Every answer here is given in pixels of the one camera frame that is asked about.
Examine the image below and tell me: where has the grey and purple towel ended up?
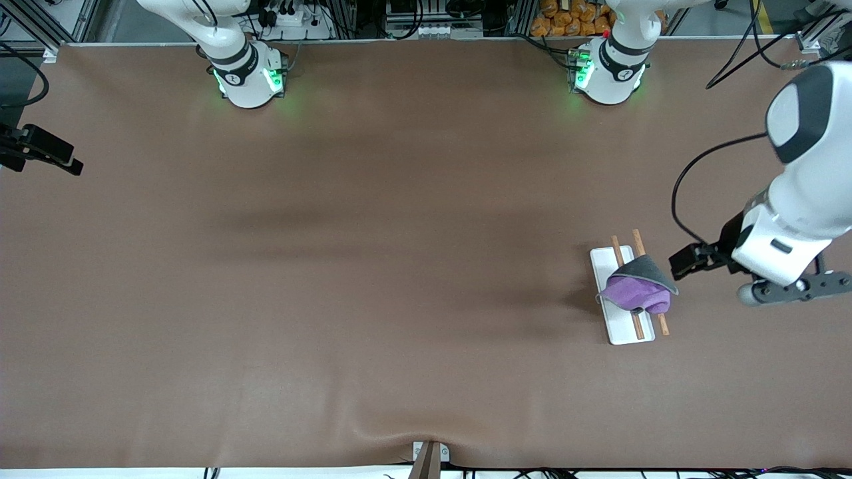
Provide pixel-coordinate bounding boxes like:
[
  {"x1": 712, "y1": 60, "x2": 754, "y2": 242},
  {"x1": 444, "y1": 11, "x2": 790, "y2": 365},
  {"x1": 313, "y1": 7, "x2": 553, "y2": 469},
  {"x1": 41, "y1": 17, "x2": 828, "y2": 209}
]
[{"x1": 596, "y1": 255, "x2": 680, "y2": 316}]

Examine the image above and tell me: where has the wooden rack rod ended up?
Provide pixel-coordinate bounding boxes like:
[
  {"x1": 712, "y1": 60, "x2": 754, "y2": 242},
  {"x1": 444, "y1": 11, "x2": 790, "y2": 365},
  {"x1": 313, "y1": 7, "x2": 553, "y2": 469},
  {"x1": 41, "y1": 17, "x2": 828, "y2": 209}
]
[{"x1": 611, "y1": 236, "x2": 646, "y2": 341}]

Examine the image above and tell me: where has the white rack base tray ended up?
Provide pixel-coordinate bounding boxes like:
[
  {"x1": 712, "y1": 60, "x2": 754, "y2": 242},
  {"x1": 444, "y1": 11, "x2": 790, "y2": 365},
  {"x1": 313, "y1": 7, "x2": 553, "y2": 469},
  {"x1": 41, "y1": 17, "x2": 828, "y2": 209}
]
[{"x1": 590, "y1": 246, "x2": 656, "y2": 345}]

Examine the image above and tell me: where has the wooden chopsticks pair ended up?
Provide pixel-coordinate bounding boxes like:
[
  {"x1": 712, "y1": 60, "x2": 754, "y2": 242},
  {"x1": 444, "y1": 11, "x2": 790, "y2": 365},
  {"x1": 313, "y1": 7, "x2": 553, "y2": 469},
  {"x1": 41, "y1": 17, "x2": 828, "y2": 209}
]
[{"x1": 632, "y1": 229, "x2": 670, "y2": 336}]

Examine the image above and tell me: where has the brown table mat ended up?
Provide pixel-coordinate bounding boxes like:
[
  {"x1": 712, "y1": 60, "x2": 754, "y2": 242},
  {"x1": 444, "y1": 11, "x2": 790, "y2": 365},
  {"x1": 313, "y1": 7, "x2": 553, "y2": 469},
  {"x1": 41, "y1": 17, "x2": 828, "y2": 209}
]
[{"x1": 0, "y1": 37, "x2": 852, "y2": 470}]

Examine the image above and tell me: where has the white power strip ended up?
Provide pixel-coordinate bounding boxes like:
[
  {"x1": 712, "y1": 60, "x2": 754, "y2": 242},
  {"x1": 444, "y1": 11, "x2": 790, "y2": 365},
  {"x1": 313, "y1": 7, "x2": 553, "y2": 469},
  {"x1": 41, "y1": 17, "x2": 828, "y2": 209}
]
[{"x1": 255, "y1": 0, "x2": 335, "y2": 41}]

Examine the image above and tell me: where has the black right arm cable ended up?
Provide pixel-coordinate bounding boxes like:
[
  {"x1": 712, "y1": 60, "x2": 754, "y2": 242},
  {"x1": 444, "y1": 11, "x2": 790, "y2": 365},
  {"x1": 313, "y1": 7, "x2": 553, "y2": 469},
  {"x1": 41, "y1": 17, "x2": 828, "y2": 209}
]
[{"x1": 0, "y1": 41, "x2": 51, "y2": 109}]

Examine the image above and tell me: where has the aluminium frame profile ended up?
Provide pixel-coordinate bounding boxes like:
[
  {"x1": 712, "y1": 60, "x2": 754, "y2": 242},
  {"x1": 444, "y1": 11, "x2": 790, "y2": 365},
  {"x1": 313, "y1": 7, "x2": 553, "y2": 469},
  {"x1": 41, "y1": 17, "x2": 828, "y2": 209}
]
[
  {"x1": 795, "y1": 0, "x2": 852, "y2": 55},
  {"x1": 0, "y1": 0, "x2": 101, "y2": 59}
]

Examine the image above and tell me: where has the aluminium frame post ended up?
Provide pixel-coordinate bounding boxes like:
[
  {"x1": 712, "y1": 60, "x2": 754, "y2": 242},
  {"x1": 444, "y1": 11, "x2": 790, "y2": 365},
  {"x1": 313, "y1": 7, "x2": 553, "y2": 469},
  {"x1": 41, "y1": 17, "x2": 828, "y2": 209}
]
[
  {"x1": 335, "y1": 0, "x2": 363, "y2": 38},
  {"x1": 504, "y1": 0, "x2": 533, "y2": 38}
]

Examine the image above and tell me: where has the front camera mount bracket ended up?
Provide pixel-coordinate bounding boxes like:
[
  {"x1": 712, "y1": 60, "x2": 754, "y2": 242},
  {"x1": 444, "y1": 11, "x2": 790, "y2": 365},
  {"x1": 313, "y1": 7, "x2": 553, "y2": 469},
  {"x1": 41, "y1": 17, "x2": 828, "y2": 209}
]
[{"x1": 409, "y1": 440, "x2": 451, "y2": 479}]

